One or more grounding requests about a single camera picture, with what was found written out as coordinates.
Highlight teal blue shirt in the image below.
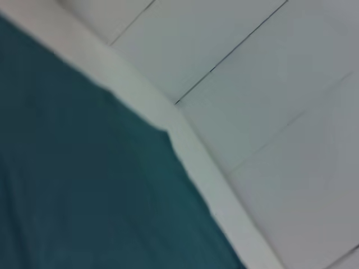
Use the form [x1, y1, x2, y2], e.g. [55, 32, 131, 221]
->
[0, 13, 248, 269]

